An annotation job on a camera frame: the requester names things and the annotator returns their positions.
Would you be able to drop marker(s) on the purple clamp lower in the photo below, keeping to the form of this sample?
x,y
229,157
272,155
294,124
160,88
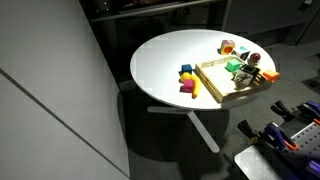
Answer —
x,y
272,134

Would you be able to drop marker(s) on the metal shelf rail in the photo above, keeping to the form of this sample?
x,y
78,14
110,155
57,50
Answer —
x,y
150,10

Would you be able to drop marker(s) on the yellow banana toy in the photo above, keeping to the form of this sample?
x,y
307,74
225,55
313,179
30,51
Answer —
x,y
197,82

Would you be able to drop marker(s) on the black white patterned cube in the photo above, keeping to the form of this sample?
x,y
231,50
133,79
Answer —
x,y
246,74

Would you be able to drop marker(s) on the wooden tray box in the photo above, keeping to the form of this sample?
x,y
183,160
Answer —
x,y
220,84

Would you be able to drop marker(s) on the multicolour shape sorter cube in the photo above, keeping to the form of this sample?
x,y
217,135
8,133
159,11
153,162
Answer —
x,y
226,47

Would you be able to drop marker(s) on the teal white black cube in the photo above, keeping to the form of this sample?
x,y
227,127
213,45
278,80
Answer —
x,y
242,52

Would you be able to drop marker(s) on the orange block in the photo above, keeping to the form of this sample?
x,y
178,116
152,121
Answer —
x,y
271,75

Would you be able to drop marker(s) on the purple clamp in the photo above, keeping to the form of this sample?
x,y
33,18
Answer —
x,y
308,111
272,134

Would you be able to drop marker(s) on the magenta cube block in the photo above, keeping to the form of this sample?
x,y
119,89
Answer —
x,y
188,86

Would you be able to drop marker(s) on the purple clamp upper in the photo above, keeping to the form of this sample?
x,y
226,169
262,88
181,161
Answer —
x,y
308,111

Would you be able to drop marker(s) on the white table base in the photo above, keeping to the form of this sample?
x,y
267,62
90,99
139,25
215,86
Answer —
x,y
208,139

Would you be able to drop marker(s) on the green cube block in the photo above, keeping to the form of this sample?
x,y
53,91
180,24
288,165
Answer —
x,y
233,65

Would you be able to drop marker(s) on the maroon round fruit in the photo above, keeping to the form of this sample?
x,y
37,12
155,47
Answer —
x,y
254,59

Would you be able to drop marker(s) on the perforated metal plate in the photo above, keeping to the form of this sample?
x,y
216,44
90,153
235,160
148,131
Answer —
x,y
263,162

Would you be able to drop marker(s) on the blue cube block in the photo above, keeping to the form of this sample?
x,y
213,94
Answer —
x,y
186,68

